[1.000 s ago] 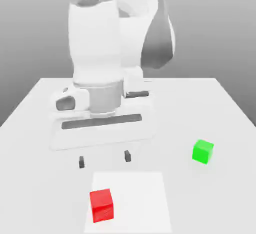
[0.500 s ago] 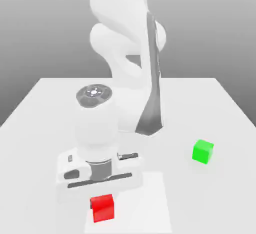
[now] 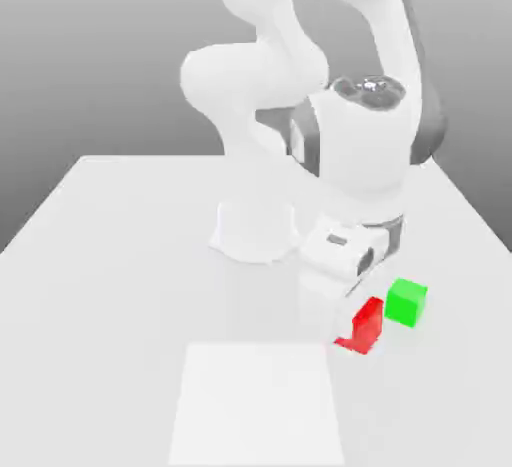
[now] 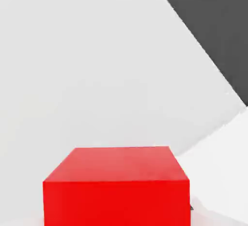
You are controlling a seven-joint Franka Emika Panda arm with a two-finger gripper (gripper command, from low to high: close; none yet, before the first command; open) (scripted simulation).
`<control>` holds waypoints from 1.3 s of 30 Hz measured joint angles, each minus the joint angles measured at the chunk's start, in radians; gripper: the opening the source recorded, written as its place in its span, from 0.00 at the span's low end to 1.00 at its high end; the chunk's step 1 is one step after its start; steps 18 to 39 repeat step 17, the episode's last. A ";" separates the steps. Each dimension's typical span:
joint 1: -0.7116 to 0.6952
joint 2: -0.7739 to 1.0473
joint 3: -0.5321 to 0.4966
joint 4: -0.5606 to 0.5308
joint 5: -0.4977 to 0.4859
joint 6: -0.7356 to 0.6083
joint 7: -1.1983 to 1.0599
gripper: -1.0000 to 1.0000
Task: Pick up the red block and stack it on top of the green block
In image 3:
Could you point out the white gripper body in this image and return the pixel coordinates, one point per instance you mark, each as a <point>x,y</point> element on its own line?
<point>320,291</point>

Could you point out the small red cube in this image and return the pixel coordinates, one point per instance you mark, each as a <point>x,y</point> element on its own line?
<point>370,323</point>

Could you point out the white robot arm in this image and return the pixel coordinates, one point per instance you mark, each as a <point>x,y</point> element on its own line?
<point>360,147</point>

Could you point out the small green cube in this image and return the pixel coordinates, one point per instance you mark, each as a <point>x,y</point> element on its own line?
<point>404,303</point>

